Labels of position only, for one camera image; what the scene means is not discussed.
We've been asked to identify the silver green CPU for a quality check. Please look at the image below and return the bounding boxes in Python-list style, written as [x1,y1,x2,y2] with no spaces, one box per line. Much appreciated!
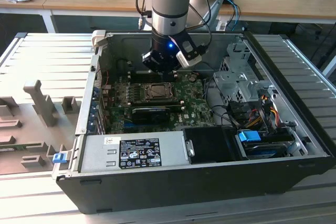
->
[151,84,169,97]

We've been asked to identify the CPU socket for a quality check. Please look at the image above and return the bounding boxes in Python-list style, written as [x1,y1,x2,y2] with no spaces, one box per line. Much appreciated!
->
[140,81,178,102]

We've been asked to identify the black graphics card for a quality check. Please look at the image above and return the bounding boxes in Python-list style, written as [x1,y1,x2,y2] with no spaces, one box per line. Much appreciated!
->
[130,106,171,125]

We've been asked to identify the green motherboard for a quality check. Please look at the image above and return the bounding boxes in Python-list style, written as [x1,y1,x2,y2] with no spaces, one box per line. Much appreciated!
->
[103,74,220,135]

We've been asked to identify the silver metal disk bay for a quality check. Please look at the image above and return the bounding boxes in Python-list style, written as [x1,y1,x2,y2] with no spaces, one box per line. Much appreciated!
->
[212,40,280,109]

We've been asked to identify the black label sticker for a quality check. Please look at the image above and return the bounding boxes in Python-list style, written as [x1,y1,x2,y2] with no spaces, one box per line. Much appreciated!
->
[119,137,161,170]

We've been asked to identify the silver power supply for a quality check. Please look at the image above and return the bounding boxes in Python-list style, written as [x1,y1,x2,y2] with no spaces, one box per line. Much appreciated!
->
[78,130,191,174]

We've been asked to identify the hard disk in blue carrier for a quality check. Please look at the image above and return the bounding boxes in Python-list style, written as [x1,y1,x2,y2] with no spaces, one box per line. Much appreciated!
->
[237,129,297,159]

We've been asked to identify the black PC case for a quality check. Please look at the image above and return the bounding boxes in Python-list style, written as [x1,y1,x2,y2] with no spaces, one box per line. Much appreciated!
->
[51,30,336,216]

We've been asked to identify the blue case latch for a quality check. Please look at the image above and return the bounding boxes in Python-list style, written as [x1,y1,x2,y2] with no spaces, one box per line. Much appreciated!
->
[52,152,67,164]

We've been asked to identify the grey parts rack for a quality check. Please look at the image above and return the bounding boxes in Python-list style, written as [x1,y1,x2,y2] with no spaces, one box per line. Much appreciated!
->
[0,79,82,176]

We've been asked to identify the green RAM stick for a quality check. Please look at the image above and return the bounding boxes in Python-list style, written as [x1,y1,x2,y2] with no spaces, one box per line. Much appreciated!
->
[0,142,43,151]

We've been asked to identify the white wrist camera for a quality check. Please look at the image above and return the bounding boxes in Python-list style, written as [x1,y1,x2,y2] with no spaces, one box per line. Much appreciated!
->
[169,31,203,68]

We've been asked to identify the black camera cable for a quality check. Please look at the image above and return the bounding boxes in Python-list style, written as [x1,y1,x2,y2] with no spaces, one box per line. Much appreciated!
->
[193,0,214,51]

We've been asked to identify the blue cable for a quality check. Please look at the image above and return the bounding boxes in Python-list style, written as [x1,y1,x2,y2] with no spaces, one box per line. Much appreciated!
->
[222,0,244,29]

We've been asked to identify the black plastic duct cover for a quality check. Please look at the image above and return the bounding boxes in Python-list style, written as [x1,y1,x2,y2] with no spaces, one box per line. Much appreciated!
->
[182,126,244,165]

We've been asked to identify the yellow orange power wires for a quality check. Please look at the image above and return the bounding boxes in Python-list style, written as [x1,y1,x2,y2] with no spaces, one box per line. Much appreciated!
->
[246,104,280,130]

